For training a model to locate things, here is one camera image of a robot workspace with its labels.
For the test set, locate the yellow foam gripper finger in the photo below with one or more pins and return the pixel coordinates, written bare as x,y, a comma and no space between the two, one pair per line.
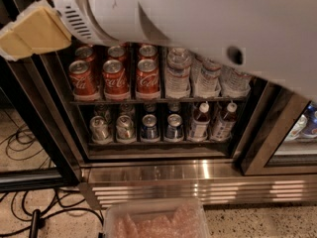
37,30

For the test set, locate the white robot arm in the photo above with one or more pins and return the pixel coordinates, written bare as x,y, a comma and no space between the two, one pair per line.
273,39

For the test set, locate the middle left coca-cola can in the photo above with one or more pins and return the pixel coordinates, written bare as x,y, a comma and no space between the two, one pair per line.
88,54

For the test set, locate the coca-cola can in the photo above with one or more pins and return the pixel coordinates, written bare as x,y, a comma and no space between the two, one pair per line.
147,76
82,77
148,52
118,53
88,54
115,77

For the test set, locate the front left coca-cola can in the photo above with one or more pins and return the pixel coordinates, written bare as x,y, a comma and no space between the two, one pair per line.
82,77

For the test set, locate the middle centre coca-cola can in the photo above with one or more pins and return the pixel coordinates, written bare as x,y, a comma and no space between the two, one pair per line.
118,53

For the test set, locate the front middle coca-cola can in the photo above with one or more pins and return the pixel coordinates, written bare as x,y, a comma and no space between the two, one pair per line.
115,77

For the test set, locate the middle right coca-cola can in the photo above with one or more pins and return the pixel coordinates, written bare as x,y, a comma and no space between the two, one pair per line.
148,52

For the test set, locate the front right coca-cola can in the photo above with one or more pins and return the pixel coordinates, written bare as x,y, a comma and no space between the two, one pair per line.
147,76

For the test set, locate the front left silver can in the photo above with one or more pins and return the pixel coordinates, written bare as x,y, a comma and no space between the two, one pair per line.
99,130

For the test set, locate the silver can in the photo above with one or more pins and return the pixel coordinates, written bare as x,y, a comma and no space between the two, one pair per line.
125,129
99,130

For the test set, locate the open fridge door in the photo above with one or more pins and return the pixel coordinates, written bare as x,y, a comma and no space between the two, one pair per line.
37,151

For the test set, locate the front left blue can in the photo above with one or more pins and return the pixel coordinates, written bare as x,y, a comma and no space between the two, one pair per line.
150,129

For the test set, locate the blue can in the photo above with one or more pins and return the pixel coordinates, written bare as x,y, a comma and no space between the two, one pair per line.
150,129
174,129

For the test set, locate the front right blue can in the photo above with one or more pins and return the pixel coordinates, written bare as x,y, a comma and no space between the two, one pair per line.
174,129

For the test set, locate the steel fridge base grille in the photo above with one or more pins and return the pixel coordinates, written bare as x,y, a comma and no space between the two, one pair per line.
211,182

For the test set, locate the blue can right compartment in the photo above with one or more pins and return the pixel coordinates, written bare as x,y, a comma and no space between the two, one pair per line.
310,130

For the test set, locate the front left water bottle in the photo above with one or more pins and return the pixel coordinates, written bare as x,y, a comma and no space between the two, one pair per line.
178,65

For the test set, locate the water bottle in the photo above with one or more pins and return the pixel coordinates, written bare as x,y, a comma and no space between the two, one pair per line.
178,65
234,83
205,77

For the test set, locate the front middle water bottle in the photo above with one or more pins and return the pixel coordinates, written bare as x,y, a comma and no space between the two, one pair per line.
205,77

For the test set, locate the left tea bottle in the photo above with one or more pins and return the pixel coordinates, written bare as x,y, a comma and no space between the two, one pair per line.
199,123

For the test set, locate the tea bottle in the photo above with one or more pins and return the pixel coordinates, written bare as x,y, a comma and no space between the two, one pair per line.
224,122
199,123

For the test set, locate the front right water bottle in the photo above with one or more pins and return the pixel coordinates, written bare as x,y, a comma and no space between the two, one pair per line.
234,83

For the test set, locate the right tea bottle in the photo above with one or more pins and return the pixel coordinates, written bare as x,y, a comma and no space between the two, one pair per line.
224,122

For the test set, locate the clear plastic bin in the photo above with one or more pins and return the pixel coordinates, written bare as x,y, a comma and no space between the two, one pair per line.
156,218

